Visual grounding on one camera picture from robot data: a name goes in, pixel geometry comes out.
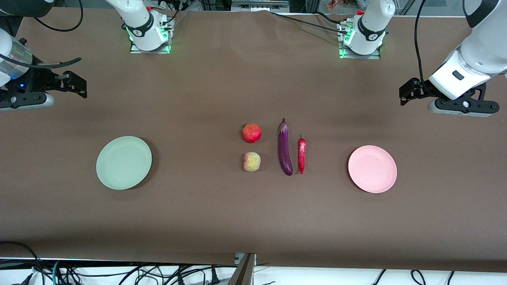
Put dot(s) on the light green plate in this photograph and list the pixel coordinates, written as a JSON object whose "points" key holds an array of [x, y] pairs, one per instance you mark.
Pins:
{"points": [[123, 163]]}

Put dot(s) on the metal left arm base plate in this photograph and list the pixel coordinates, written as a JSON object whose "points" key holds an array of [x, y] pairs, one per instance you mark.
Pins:
{"points": [[358, 56]]}

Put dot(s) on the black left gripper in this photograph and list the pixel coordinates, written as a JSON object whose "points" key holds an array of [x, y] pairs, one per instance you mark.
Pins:
{"points": [[420, 89]]}

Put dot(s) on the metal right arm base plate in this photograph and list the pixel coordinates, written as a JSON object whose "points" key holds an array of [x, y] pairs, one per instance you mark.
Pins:
{"points": [[166, 47]]}

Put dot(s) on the large table cover sheet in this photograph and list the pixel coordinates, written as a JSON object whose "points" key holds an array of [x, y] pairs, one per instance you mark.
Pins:
{"points": [[222, 213]]}

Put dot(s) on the purple eggplant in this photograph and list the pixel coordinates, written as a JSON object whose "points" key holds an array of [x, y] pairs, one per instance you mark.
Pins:
{"points": [[284, 150]]}

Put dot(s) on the pink plate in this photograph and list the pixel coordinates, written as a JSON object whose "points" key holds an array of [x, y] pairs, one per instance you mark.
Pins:
{"points": [[372, 169]]}

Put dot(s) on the metal profile bracket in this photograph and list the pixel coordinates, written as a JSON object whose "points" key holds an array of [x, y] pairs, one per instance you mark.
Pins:
{"points": [[243, 273]]}

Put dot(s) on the yellow pink peach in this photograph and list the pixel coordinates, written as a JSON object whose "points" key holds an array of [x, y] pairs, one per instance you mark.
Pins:
{"points": [[252, 162]]}

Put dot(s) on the red chili pepper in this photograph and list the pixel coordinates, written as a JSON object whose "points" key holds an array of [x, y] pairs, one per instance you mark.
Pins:
{"points": [[302, 156]]}

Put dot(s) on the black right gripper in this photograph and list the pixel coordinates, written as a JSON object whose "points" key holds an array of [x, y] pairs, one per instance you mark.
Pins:
{"points": [[44, 80]]}

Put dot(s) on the red pomegranate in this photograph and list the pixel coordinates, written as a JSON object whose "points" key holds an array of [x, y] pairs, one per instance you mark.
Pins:
{"points": [[252, 133]]}

